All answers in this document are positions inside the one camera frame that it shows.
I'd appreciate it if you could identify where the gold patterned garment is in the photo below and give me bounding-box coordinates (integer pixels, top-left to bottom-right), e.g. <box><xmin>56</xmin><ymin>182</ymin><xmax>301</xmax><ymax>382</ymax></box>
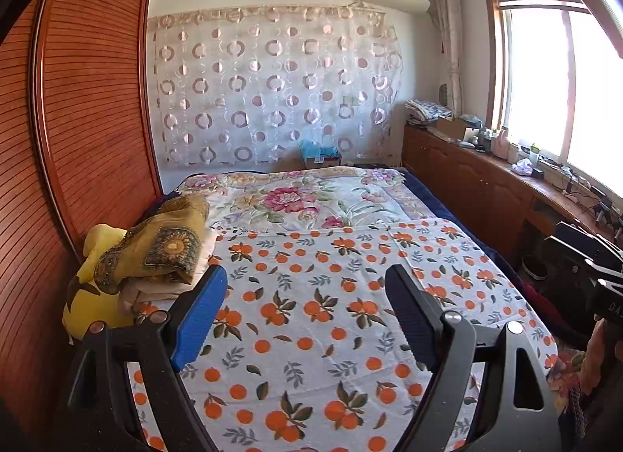
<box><xmin>95</xmin><ymin>194</ymin><xmax>220</xmax><ymax>316</ymax></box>

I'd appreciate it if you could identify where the black chair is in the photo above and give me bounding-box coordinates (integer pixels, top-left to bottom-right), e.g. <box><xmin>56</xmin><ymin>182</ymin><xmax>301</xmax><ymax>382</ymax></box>
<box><xmin>541</xmin><ymin>221</ymin><xmax>623</xmax><ymax>292</ymax></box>

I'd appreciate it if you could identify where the stack of folded cloths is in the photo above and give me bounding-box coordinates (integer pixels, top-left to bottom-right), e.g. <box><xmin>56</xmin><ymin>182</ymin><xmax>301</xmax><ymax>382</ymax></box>
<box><xmin>405</xmin><ymin>99</ymin><xmax>453</xmax><ymax>124</ymax></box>

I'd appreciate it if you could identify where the cardboard box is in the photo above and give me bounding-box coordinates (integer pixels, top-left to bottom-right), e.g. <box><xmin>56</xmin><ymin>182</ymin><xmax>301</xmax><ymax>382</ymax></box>
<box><xmin>435</xmin><ymin>116</ymin><xmax>468</xmax><ymax>138</ymax></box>

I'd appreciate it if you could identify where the wooden louvred wardrobe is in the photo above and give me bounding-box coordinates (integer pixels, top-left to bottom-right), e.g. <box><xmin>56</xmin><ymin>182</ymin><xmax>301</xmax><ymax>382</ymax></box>
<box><xmin>0</xmin><ymin>0</ymin><xmax>164</xmax><ymax>433</ymax></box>

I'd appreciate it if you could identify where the dark shoe white sole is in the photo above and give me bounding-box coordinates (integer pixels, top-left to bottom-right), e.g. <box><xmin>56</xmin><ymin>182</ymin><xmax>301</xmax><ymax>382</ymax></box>
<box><xmin>521</xmin><ymin>254</ymin><xmax>548</xmax><ymax>282</ymax></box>

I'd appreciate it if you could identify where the sheer circle-patterned curtain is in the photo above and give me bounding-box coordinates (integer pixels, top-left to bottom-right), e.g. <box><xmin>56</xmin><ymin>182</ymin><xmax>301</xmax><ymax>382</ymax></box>
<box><xmin>148</xmin><ymin>4</ymin><xmax>405</xmax><ymax>168</ymax></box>

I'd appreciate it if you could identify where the orange fruit print cloth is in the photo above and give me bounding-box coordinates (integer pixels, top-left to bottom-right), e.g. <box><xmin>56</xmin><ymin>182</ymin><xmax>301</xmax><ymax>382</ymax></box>
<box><xmin>124</xmin><ymin>218</ymin><xmax>558</xmax><ymax>452</ymax></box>

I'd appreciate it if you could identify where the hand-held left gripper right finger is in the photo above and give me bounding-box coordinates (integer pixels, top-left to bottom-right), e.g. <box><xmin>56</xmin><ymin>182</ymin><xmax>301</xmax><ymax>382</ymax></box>
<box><xmin>384</xmin><ymin>264</ymin><xmax>563</xmax><ymax>452</ymax></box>

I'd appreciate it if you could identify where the person's right hand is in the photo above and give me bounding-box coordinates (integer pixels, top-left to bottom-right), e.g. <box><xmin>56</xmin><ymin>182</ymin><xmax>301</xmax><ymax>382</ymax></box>
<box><xmin>581</xmin><ymin>320</ymin><xmax>623</xmax><ymax>399</ymax></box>

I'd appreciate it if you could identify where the long wooden cabinet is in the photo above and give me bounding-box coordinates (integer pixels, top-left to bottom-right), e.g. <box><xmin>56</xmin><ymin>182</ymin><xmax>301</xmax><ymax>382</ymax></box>
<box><xmin>401</xmin><ymin>123</ymin><xmax>623</xmax><ymax>263</ymax></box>

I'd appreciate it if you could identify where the wooden framed window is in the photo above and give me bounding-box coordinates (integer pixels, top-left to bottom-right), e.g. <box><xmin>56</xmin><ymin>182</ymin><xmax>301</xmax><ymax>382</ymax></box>
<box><xmin>484</xmin><ymin>0</ymin><xmax>623</xmax><ymax>200</ymax></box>

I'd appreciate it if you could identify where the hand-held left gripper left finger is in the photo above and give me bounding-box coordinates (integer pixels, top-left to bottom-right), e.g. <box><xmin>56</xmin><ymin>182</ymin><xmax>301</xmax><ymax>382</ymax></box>
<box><xmin>53</xmin><ymin>264</ymin><xmax>229</xmax><ymax>452</ymax></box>

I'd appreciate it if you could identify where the white tied window curtain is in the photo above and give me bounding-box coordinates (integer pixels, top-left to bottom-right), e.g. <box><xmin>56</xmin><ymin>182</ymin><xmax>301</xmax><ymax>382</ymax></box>
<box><xmin>432</xmin><ymin>0</ymin><xmax>463</xmax><ymax>117</ymax></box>

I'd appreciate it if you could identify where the yellow plush toy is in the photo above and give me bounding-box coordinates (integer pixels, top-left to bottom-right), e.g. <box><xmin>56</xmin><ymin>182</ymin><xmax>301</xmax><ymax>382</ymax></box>
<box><xmin>62</xmin><ymin>224</ymin><xmax>134</xmax><ymax>346</ymax></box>

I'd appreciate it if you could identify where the blue tissue box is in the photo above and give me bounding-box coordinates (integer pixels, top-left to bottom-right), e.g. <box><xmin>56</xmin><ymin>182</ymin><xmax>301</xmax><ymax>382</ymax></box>
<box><xmin>299</xmin><ymin>139</ymin><xmax>341</xmax><ymax>168</ymax></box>

